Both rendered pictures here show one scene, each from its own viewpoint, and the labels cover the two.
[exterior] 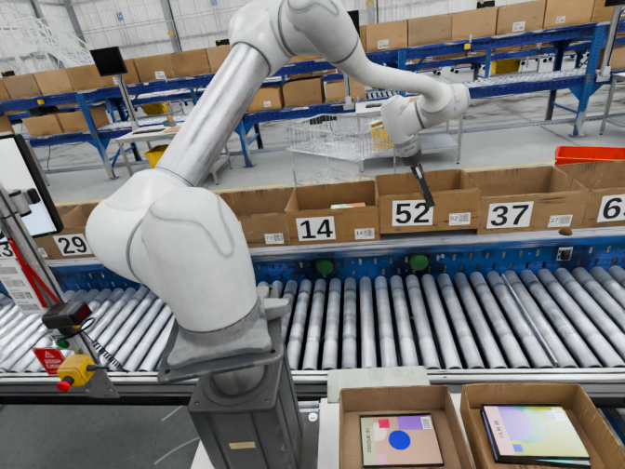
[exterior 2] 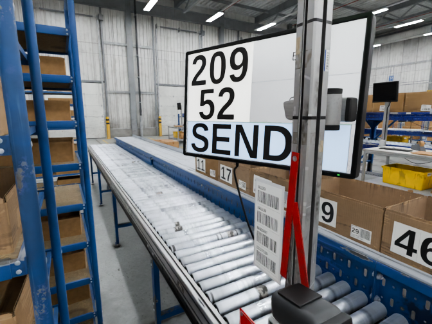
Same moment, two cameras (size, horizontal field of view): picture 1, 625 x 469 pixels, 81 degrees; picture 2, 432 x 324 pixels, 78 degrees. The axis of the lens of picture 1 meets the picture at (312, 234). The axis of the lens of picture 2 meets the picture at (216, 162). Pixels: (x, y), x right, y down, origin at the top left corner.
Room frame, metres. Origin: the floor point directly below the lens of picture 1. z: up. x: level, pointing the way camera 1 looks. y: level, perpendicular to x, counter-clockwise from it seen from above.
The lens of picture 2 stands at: (0.54, 0.54, 1.37)
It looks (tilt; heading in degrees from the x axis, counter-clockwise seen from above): 10 degrees down; 52
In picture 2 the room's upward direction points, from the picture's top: straight up
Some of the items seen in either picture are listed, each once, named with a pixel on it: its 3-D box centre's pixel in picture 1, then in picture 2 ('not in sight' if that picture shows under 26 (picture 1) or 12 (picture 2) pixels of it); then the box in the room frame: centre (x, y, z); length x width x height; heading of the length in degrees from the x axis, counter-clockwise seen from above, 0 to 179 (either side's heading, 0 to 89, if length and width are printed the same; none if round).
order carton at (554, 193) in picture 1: (516, 199); not in sight; (1.39, -0.88, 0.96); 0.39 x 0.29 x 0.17; 81
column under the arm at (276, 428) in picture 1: (254, 420); not in sight; (0.56, 0.20, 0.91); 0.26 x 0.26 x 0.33; 83
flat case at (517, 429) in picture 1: (531, 429); not in sight; (0.52, -0.45, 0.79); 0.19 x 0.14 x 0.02; 81
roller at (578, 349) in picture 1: (553, 314); not in sight; (0.95, -0.80, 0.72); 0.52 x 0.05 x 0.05; 171
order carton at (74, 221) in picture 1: (102, 228); (355, 207); (1.71, 1.04, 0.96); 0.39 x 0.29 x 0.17; 80
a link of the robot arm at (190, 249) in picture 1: (197, 252); not in sight; (0.57, 0.20, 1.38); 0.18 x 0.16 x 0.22; 52
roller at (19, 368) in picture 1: (60, 328); (272, 288); (1.27, 1.12, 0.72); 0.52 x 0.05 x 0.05; 171
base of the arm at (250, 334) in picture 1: (231, 312); not in sight; (0.56, 0.18, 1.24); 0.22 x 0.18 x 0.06; 93
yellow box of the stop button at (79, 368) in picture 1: (86, 371); not in sight; (0.87, 0.77, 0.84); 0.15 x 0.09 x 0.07; 81
